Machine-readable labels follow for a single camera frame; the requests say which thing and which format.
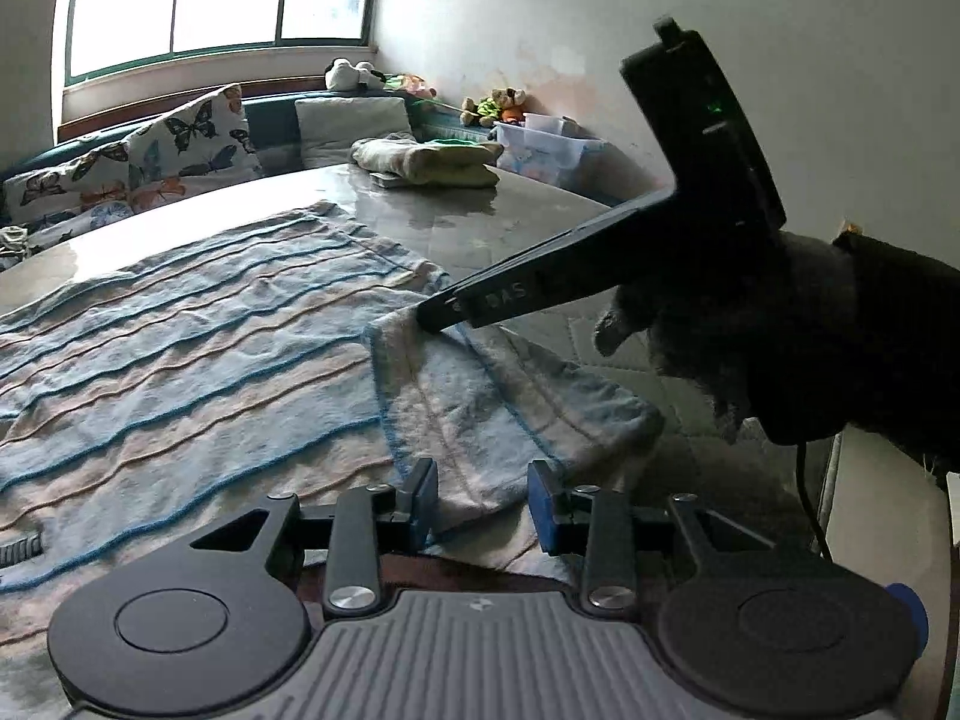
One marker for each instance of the dark gloved right hand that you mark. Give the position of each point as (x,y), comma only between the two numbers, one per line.
(808,337)

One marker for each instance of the butterfly print pillow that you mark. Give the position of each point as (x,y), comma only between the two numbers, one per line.
(196,148)

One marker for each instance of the white grey pillow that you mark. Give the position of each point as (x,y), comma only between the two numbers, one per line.
(329,126)

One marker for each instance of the small plush toys group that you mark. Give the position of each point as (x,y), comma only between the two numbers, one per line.
(500,105)

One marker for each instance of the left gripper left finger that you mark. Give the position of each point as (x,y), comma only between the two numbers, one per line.
(404,514)

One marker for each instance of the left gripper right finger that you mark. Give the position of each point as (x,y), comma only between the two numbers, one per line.
(561,515)

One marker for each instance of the blue striped sweater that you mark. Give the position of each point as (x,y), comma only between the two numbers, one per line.
(279,356)

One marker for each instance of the white plush toy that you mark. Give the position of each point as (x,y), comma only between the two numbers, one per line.
(344,77)

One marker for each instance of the clear plastic storage box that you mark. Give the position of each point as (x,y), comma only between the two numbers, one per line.
(565,162)

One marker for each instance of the long butterfly print cushion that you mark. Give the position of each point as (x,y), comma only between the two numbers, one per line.
(52,194)

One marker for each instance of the folded cream yellow garment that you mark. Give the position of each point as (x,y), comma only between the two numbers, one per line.
(447,162)

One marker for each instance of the orange green plush toy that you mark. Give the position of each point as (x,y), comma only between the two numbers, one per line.
(410,84)

